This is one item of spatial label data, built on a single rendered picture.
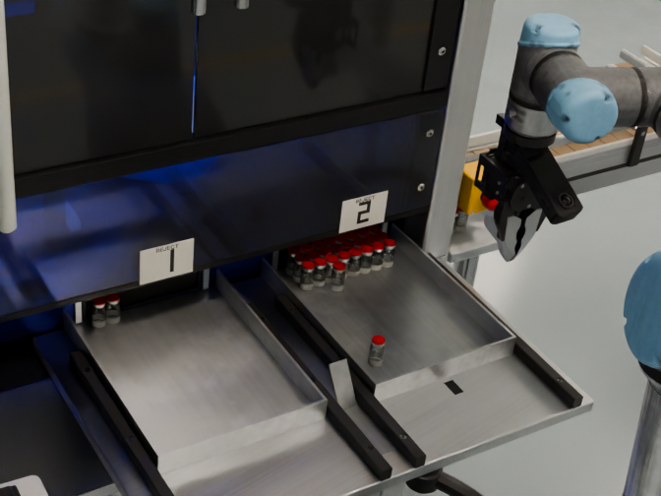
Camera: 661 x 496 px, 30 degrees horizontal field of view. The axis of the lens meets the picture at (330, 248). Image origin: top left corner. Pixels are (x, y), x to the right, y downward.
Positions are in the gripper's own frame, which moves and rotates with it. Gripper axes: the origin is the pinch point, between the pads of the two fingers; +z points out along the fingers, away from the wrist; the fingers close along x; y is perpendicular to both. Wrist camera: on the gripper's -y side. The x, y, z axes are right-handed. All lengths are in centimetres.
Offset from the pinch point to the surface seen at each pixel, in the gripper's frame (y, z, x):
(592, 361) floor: 68, 109, -106
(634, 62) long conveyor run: 62, 13, -85
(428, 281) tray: 22.5, 21.3, -4.5
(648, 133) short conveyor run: 41, 16, -70
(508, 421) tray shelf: -10.4, 21.5, 4.1
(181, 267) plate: 27.4, 9.1, 38.6
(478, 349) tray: 1.5, 18.0, 1.3
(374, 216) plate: 27.4, 8.8, 4.8
